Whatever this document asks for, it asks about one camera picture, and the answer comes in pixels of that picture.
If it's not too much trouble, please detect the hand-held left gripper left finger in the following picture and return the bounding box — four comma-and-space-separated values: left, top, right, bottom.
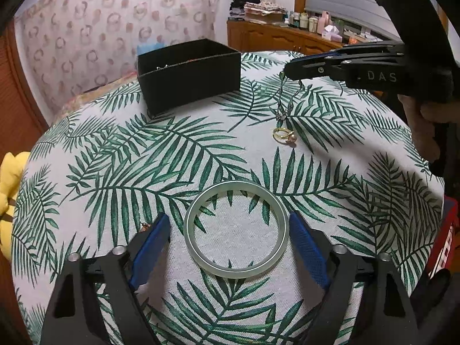
39, 213, 171, 345

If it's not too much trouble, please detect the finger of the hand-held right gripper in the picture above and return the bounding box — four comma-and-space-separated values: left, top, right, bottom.
284, 55, 407, 81
305, 41, 406, 60

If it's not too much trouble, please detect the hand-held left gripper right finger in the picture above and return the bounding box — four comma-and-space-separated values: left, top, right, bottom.
288, 211, 421, 345

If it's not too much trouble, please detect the pale green jade bangle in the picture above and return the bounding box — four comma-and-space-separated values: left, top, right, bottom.
184, 182, 290, 279

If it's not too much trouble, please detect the silver chain necklace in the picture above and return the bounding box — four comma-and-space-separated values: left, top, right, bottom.
275, 74, 306, 123

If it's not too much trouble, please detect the black box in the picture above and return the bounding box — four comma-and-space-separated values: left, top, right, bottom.
137, 38, 242, 117

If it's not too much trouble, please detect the person's right hand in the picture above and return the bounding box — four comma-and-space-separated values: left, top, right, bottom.
397, 93, 451, 162

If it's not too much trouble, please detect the white pink tissue box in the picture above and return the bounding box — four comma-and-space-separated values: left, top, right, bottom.
321, 25, 342, 41

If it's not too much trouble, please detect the row of cosmetic bottles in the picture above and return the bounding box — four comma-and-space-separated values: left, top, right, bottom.
285, 10, 333, 33

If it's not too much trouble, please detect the wooden cabinet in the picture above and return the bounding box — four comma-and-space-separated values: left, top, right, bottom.
226, 20, 346, 56

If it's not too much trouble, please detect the folded patterned cloth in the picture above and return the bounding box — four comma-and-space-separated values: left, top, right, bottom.
244, 2, 288, 17

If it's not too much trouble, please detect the green leaf print tablecloth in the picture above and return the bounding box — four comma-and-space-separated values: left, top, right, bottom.
11, 50, 446, 345

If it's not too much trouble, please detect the stack of dark clothes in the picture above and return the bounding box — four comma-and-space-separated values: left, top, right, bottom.
230, 0, 261, 20

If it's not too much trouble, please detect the red printed packet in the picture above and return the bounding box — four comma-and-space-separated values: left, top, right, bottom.
426, 196, 460, 281

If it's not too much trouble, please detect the yellow plush toy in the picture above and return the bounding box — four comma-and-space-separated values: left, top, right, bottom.
0, 151, 31, 259

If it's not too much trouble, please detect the floral bedspread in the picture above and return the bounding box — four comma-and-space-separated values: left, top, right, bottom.
59, 75, 139, 116

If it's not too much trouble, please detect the louvered wooden wardrobe door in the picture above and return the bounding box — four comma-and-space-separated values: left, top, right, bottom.
0, 18, 49, 159

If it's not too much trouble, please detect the gold ring with pearl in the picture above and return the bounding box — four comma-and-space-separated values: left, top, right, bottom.
272, 127, 297, 148

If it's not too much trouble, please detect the ring pattern sheer curtain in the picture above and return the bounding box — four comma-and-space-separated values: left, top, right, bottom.
14, 0, 221, 112

